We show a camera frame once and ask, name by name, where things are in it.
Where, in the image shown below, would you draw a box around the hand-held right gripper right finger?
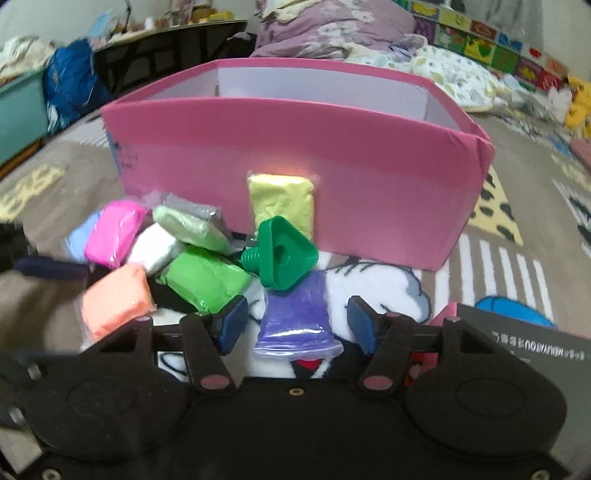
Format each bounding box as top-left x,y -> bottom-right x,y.
346,295 -> 501,394

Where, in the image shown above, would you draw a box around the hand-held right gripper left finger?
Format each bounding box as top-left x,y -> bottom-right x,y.
90,294 -> 250,394

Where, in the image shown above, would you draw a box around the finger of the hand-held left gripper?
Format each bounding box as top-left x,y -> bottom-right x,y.
12,257 -> 89,280

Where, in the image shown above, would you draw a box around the purple clay packet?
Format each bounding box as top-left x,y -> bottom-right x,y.
253,271 -> 343,361

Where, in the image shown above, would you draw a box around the pink cardboard box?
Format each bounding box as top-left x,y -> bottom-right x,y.
100,58 -> 496,272

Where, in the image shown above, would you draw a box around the light blue clay packet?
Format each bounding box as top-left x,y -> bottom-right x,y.
65,210 -> 103,264

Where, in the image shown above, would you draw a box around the bright green clay packet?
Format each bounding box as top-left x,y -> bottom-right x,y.
159,246 -> 252,315

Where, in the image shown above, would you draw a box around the orange clay packet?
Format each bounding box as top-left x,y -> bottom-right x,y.
79,263 -> 155,343

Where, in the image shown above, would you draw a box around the pink clay packet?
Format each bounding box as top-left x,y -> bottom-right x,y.
84,198 -> 148,269

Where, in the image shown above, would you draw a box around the black clay packet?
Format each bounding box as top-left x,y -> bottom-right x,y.
147,281 -> 186,311

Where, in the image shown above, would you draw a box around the green triangular plastic screw toy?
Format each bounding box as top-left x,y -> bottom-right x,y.
241,216 -> 320,291

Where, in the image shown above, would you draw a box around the white clay packet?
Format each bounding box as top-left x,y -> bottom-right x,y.
124,224 -> 186,278

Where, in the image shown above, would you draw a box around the light green clay packet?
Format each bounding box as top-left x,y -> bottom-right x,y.
152,204 -> 234,256

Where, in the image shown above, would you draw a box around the grey clay packet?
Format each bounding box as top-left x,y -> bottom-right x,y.
161,193 -> 228,234

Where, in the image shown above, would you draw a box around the yellow clay packet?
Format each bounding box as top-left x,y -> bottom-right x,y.
246,173 -> 319,241

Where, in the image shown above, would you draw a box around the teal storage bin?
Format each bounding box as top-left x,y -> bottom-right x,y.
0,69 -> 52,168

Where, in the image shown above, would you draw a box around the black booklet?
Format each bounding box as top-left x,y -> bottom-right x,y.
455,302 -> 591,418

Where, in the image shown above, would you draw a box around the blue bag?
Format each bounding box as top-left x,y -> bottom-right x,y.
42,39 -> 115,131

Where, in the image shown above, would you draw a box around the pile of light cloths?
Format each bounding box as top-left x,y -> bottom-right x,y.
0,36 -> 57,87

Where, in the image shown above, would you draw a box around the black glossy table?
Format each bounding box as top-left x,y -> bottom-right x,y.
91,19 -> 253,101

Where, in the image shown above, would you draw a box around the white patterned quilt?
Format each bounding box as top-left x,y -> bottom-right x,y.
345,34 -> 514,112

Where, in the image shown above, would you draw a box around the purple floral blanket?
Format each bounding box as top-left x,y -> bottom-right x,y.
250,0 -> 428,62

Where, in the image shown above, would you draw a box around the colourful picture foam panels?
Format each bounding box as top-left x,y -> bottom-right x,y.
410,0 -> 574,85

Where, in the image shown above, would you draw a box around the yellow plush toy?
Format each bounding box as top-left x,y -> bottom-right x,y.
564,76 -> 591,140

